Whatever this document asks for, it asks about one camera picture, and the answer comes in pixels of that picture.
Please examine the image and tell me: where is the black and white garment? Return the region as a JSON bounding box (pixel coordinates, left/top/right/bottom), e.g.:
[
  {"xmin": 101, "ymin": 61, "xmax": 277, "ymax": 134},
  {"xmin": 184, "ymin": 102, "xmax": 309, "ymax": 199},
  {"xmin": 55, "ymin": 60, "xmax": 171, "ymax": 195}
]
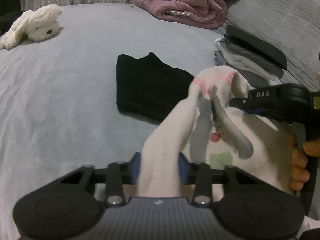
[{"xmin": 0, "ymin": 10, "xmax": 24, "ymax": 35}]

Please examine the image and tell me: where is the grey folded knit garment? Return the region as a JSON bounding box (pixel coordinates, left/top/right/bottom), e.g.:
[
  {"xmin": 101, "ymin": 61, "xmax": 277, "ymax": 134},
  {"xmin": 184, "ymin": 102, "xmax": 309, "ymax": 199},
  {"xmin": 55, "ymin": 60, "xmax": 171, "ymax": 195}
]
[{"xmin": 213, "ymin": 49, "xmax": 278, "ymax": 90}]

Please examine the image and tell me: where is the person right hand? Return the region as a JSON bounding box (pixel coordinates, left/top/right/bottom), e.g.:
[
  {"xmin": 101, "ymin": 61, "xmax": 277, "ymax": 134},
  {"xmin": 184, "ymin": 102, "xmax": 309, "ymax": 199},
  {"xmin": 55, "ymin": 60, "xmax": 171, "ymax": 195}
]
[{"xmin": 288, "ymin": 132, "xmax": 319, "ymax": 191}]

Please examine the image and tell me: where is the cream and black sweatshirt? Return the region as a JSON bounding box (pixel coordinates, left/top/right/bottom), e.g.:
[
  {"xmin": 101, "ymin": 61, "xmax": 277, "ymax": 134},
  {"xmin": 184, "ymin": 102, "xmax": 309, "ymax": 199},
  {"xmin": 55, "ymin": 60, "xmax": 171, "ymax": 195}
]
[{"xmin": 116, "ymin": 53, "xmax": 292, "ymax": 197}]

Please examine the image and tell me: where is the white plush dog toy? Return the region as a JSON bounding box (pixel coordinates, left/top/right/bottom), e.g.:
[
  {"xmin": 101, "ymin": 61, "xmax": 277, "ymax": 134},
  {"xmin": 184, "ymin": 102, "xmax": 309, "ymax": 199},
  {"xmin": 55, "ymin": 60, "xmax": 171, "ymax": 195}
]
[{"xmin": 1, "ymin": 4, "xmax": 62, "ymax": 50}]

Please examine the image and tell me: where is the dark grey folded garment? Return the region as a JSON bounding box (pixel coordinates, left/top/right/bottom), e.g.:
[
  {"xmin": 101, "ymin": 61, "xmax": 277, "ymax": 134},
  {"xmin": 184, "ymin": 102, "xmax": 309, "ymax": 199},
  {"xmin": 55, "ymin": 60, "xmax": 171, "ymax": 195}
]
[{"xmin": 220, "ymin": 38, "xmax": 284, "ymax": 80}]

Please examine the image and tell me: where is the black folded garment on stack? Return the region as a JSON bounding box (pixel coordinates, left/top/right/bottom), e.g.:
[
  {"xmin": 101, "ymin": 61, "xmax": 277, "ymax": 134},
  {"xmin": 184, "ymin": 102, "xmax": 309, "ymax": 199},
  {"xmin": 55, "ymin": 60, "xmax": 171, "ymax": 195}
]
[{"xmin": 226, "ymin": 25, "xmax": 287, "ymax": 70}]

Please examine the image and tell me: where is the pink folded quilt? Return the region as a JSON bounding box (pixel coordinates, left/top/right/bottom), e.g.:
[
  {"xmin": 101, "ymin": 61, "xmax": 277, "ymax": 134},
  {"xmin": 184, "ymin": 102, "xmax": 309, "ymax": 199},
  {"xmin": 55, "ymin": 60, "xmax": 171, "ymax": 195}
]
[{"xmin": 133, "ymin": 0, "xmax": 227, "ymax": 29}]

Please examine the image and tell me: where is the grey blanket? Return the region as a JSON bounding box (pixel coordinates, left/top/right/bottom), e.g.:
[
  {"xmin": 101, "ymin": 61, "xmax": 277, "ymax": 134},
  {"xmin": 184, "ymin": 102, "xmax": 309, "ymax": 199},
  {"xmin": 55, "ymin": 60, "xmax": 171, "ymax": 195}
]
[{"xmin": 227, "ymin": 0, "xmax": 319, "ymax": 91}]

